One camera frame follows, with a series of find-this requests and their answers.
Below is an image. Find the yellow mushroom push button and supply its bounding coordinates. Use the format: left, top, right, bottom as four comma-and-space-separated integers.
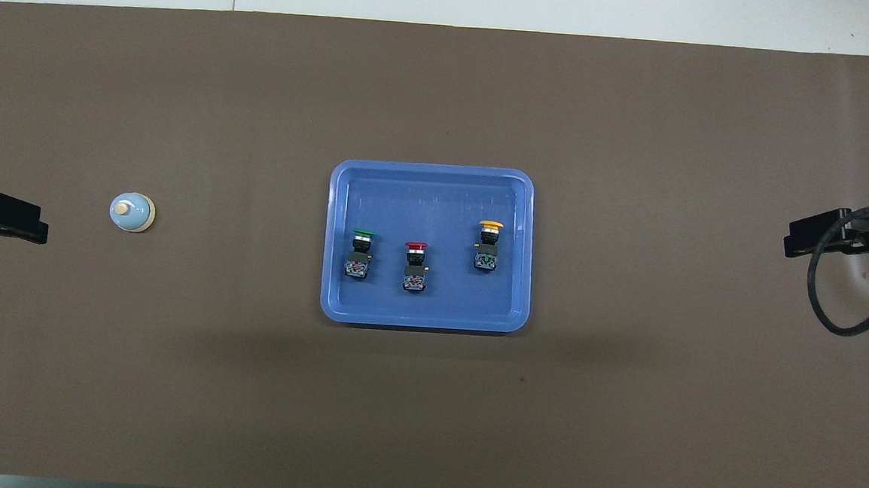
472, 218, 505, 274

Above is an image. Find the green mushroom push button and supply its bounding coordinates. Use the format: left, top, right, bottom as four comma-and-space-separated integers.
343, 227, 377, 283

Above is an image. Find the red mushroom push button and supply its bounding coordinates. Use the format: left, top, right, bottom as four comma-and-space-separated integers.
401, 240, 431, 295

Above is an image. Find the light blue call bell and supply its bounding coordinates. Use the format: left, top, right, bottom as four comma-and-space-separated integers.
108, 192, 157, 236

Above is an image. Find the blue plastic tray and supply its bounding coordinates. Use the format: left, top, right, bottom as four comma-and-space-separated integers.
319, 157, 539, 335

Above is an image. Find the brown table mat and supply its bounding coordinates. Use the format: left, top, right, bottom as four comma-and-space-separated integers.
0, 0, 869, 488

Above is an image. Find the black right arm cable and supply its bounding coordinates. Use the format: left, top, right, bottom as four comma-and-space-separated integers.
805, 201, 869, 338

